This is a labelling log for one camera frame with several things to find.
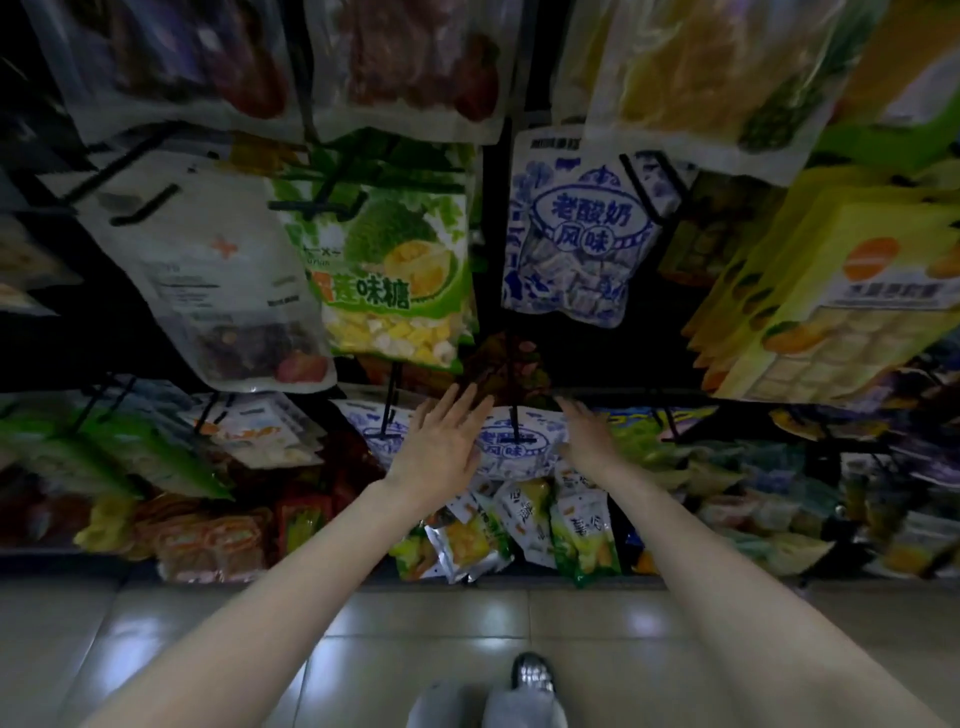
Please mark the person's right hand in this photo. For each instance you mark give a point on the person's right hand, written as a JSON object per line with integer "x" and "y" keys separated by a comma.
{"x": 593, "y": 438}

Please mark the person's left hand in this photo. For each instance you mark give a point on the person's left hand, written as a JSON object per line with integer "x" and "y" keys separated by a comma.
{"x": 438, "y": 447}

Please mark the row of white blue pouches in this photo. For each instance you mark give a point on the row of white blue pouches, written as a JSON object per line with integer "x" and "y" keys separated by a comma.
{"x": 518, "y": 518}

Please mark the green yellow-fruit snack bag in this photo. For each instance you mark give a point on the green yellow-fruit snack bag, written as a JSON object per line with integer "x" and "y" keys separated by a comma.
{"x": 405, "y": 162}
{"x": 390, "y": 285}

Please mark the row of pale green pouches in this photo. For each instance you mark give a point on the row of pale green pouches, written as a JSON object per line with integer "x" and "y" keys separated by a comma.
{"x": 780, "y": 495}

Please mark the blue white yogurt candy bag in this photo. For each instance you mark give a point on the blue white yogurt candy bag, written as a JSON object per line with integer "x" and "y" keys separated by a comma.
{"x": 578, "y": 233}

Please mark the row of red orange pouches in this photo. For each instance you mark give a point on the row of red orange pouches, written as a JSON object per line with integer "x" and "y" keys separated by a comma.
{"x": 210, "y": 540}

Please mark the white dried fruit pouch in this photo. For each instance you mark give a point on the white dried fruit pouch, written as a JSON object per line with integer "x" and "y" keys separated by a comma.
{"x": 210, "y": 285}

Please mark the row of green white pouches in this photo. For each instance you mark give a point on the row of green white pouches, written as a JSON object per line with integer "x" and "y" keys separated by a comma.
{"x": 135, "y": 443}

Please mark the clear dark-fruit snack bag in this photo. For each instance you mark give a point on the clear dark-fruit snack bag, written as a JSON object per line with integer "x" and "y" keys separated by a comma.
{"x": 165, "y": 60}
{"x": 420, "y": 60}

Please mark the person's right forearm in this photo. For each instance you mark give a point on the person's right forearm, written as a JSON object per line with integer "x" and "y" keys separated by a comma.
{"x": 765, "y": 615}

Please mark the person's left forearm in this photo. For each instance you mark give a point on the person's left forearm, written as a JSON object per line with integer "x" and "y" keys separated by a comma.
{"x": 255, "y": 630}

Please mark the person's right shoe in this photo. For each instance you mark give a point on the person's right shoe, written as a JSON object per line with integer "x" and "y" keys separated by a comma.
{"x": 533, "y": 671}

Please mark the person's light grey trousers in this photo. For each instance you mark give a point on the person's light grey trousers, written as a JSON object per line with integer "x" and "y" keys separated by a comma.
{"x": 510, "y": 708}

